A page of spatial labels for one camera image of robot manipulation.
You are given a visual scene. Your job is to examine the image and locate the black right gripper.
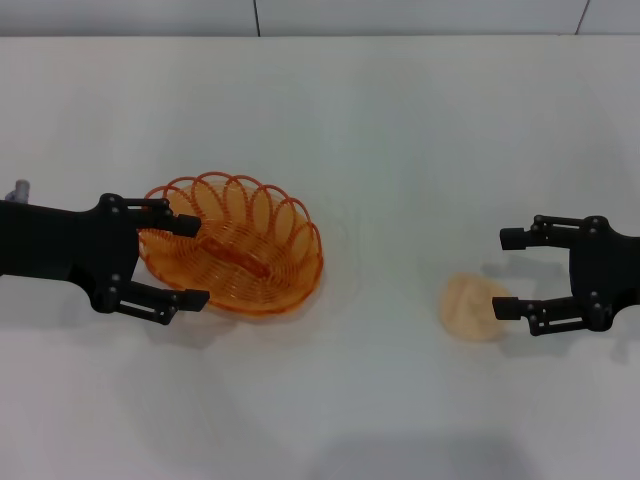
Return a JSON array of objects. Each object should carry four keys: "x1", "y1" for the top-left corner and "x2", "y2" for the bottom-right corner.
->
[{"x1": 491, "y1": 214, "x2": 640, "y2": 337}]

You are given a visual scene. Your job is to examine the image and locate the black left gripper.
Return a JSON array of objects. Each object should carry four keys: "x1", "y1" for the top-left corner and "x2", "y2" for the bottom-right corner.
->
[{"x1": 0, "y1": 193, "x2": 212, "y2": 327}]

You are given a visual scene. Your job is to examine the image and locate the pale round bread bun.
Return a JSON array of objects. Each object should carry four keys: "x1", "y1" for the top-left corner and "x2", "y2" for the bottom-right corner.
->
[{"x1": 438, "y1": 271, "x2": 513, "y2": 343}]

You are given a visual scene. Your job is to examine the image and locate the orange woven plastic basket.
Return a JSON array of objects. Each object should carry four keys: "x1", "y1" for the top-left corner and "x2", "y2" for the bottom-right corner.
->
[{"x1": 137, "y1": 171, "x2": 325, "y2": 317}]

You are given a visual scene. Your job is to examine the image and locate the left gripper cable with plug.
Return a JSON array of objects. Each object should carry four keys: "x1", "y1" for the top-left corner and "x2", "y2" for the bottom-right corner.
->
[{"x1": 3, "y1": 179, "x2": 33, "y2": 205}]

